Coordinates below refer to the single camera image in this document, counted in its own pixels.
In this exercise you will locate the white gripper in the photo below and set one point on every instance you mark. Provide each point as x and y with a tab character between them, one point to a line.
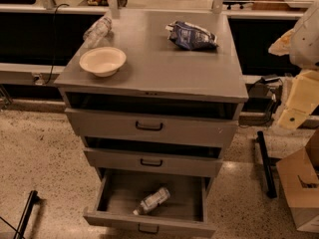
306	42

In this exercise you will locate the blue label plastic bottle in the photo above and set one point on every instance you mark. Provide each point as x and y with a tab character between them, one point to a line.
152	201

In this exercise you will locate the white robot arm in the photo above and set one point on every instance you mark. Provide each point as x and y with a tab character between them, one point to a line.
301	44

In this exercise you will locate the grey drawer cabinet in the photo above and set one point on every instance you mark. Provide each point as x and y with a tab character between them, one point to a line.
158	68

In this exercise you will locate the grey middle drawer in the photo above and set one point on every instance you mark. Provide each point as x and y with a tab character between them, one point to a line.
154	157

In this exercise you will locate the grey drawer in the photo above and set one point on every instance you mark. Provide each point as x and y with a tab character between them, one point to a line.
122	191
154	157
151	119

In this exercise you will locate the grey top drawer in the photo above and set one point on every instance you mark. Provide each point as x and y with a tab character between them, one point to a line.
151	119

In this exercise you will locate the clear crumpled plastic bottle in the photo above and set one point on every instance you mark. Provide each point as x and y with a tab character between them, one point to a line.
97	32

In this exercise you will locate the grey bottom drawer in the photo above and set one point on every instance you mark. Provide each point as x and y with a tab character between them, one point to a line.
122	191

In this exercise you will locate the black power adapter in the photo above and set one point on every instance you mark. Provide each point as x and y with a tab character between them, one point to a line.
269	79

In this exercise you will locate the cardboard box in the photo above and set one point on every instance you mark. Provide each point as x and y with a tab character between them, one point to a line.
298	173

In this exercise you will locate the blue chip bag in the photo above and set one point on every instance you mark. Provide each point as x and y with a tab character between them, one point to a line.
191	37

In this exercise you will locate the white bowl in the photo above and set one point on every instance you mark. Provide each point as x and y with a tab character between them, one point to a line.
103	62

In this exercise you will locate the black floor bar left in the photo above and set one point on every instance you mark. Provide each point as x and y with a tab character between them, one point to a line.
33	198

